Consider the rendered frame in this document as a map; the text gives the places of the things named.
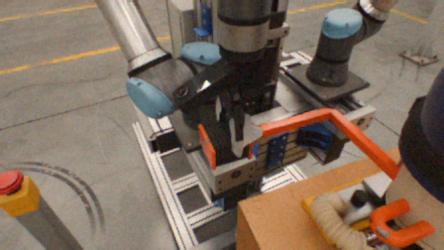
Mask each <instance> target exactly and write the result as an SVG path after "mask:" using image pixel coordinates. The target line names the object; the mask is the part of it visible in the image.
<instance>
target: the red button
mask: <svg viewBox="0 0 444 250"><path fill-rule="evenodd" d="M23 180H24V177H23V174H22V173H21V172H19V171H18V170H10V171H7V172H3V173H1V174H0V195H3V194H6V195H11V194H15V193H16V192H18V191H19V190H20V188H21V187H22V183H23Z"/></svg>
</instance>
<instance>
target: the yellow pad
mask: <svg viewBox="0 0 444 250"><path fill-rule="evenodd" d="M381 172H382V171H380V172H376V173H375V174H372V175H368V177H372V176H373V175H377V174H379V173H381ZM365 178H367V177H362V178H360V179H359V180H354V181H353V182H349V183H346V184H345V185H341V186H338V187H334V188H332V189H329V190H327V191H325V192H335V193H338V194H340V195H341V196H342V197H344V199H345V200H347V202H348V203H349V207H350V209H349V211H348V213H347V215H345V216H344V217H342V219H343V221H344V222H346V223H347V225H350V228H352V229H353V231H354V230H355V231H358V232H360V231H362V232H363V231H366V230H368V229H370V228H371V225H370V221H369V218H370V214H371V213H372V212H373V210H376V208H378V207H379V204H380V203H379V202H378V201H377V200H376V198H375V197H373V195H372V194H370V193H369V192H368V190H367V189H366V188H365V187H364V186H363V185H362V184H361V182H362V181H363V180H364V179H365ZM321 193H324V192H321ZM319 194H320V193H319ZM317 195H318V194H315V195H313V196H311V197H307V198H305V199H304V200H303V201H302V203H301V204H302V205H303V207H304V209H305V210H306V212H308V215H309V216H310V217H311V219H312V220H313V223H315V225H316V227H317V228H318V229H319V231H320V232H321V234H322V235H323V236H324V238H325V239H326V241H327V243H329V245H333V244H334V243H332V240H331V239H329V238H327V235H325V234H324V231H323V230H321V229H320V227H319V225H317V223H316V222H315V221H314V218H313V217H312V215H311V210H310V205H311V203H312V202H313V198H314V197H316V196H317Z"/></svg>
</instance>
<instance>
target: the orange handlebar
mask: <svg viewBox="0 0 444 250"><path fill-rule="evenodd" d="M328 119H329V120H331V122H332V123H334V125H335V126H337V128H339V130H340V131H342V133H344V135H345V136H347V138H349V139H350V140H351V141H352V142H353V143H354V144H355V145H356V146H357V147H358V148H359V149H360V150H361V151H363V153H364V154H366V155H367V156H368V157H369V158H370V159H371V160H372V161H373V162H374V163H375V164H376V165H377V166H378V167H379V168H380V169H381V170H382V171H383V172H385V173H386V175H388V176H389V177H390V179H391V180H393V181H394V180H395V177H396V176H397V175H398V170H399V168H400V166H396V165H395V161H394V160H393V159H391V158H390V157H389V155H388V154H386V153H385V152H384V151H383V150H382V149H381V148H380V147H378V146H377V145H376V144H375V143H374V142H373V141H371V140H370V139H369V138H368V136H365V134H364V133H363V132H362V131H360V130H359V129H358V128H357V127H356V126H355V125H354V124H352V123H351V122H350V120H348V119H347V118H345V117H344V115H342V113H340V112H339V111H338V110H337V109H333V110H331V108H328V107H324V108H322V109H319V110H313V111H311V112H308V113H303V114H300V115H295V116H292V117H290V118H284V119H282V120H277V121H274V122H272V123H266V124H264V125H261V126H259V127H261V128H262V129H263V135H262V137H261V138H265V137H267V136H272V135H274V134H277V133H282V132H285V131H290V130H292V129H295V128H300V127H303V126H308V125H310V124H313V123H318V122H321V121H323V120H328ZM409 210H410V208H409V203H408V202H407V201H406V200H405V199H404V198H401V199H399V200H395V201H394V202H390V203H389V204H386V205H383V206H381V207H378V208H376V210H373V212H372V213H371V214H370V218H369V221H370V225H371V228H372V230H373V232H374V233H375V234H376V236H378V238H380V239H381V241H384V242H385V244H388V245H389V246H394V247H398V248H400V247H404V246H408V245H409V244H412V243H414V242H415V241H419V240H420V239H423V238H425V237H426V236H429V235H430V234H434V233H435V228H434V227H433V226H432V225H431V224H430V223H428V222H427V221H418V222H417V223H413V224H412V225H410V226H407V227H405V228H402V229H401V230H399V231H392V230H390V228H389V227H388V226H386V221H388V220H391V219H393V218H397V217H398V216H399V215H403V214H405V213H408V212H409Z"/></svg>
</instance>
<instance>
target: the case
mask: <svg viewBox="0 0 444 250"><path fill-rule="evenodd" d="M384 152H385V153H386V154H388V156H389V157H390V158H391V159H393V160H394V161H395V162H397V161H398V158H399V157H400V153H399V151H398V146H396V147H395V148H393V149H388V150H386V151H384ZM380 171H381V169H380V168H379V167H378V166H377V165H376V164H375V163H374V162H373V161H372V160H371V159H370V158H369V157H366V158H365V159H360V160H358V161H356V162H352V163H350V164H346V165H344V166H342V167H337V168H335V169H334V170H329V171H327V172H323V173H321V174H319V175H315V176H313V177H308V178H306V179H304V180H300V181H298V182H294V183H292V184H290V185H286V186H284V187H278V188H276V189H273V190H270V191H268V192H264V193H262V194H258V195H256V196H254V197H250V198H247V199H244V200H242V201H239V202H238V210H237V246H236V250H342V249H338V248H337V245H336V243H334V244H333V245H329V243H327V241H326V239H325V238H324V236H323V235H322V234H321V232H320V231H319V229H318V228H317V227H316V225H315V223H313V220H312V219H311V217H310V216H309V215H308V212H306V210H305V209H304V207H303V205H302V204H301V203H302V201H303V200H304V199H305V198H307V197H311V196H313V195H315V194H319V193H321V192H325V191H327V190H329V189H332V188H337V187H338V186H341V185H345V184H346V183H349V182H353V181H354V180H359V179H360V178H362V177H367V176H368V175H372V174H375V173H376V172H380Z"/></svg>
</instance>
